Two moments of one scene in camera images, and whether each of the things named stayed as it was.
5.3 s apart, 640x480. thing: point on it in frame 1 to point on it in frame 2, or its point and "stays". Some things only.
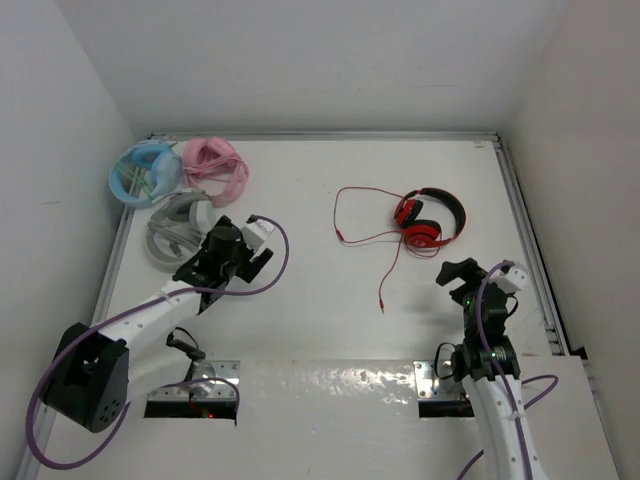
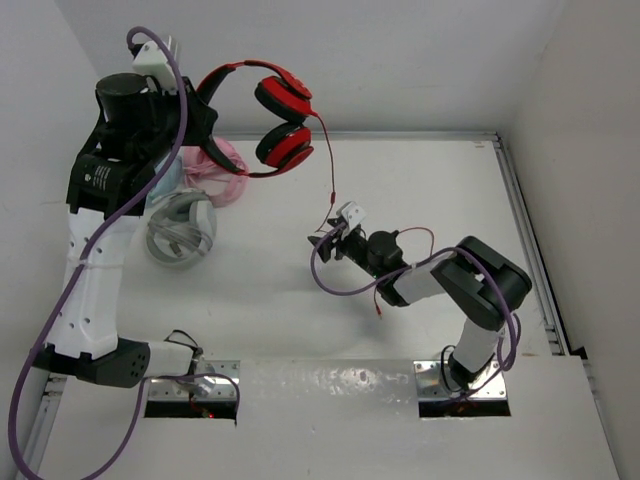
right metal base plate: x=434 y=387 stays
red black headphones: x=428 y=217 to x=285 y=99
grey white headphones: x=178 y=223 stays
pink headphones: x=216 y=169 stays
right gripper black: x=450 y=271 to x=340 y=242
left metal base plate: x=207 y=389 stays
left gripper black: x=247 y=255 to x=199 y=118
